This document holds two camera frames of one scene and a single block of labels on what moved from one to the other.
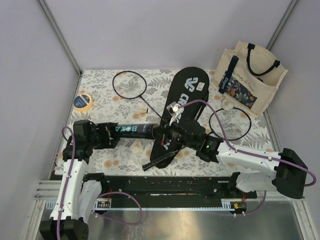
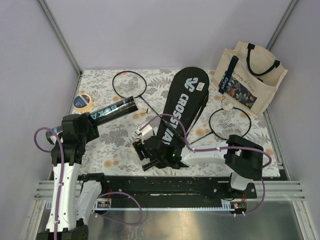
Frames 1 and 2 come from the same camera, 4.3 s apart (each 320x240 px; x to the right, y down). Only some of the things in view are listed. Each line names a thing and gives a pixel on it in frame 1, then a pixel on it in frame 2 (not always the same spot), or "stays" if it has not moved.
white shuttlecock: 226,102 stays
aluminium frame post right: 281,24 stays
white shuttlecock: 139,109 stays
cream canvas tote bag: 247,78 stays
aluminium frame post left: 61,34 stays
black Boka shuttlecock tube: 146,131 to 101,115
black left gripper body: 100,138 to 89,132
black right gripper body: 175,134 to 163,160
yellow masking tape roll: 82,102 stays
